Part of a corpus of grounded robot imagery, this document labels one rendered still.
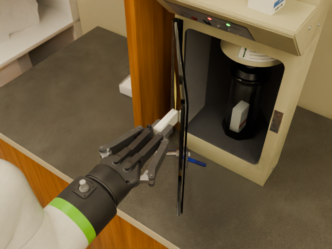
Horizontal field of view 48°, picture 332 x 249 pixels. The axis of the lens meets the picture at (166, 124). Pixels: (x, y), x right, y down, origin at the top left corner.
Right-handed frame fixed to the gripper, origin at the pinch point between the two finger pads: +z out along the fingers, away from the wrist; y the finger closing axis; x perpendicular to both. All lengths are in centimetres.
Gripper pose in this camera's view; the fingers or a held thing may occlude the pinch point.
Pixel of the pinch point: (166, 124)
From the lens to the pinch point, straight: 75.7
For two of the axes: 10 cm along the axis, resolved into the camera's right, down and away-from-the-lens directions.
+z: 5.7, -5.8, 5.8
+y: -8.2, -4.0, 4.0
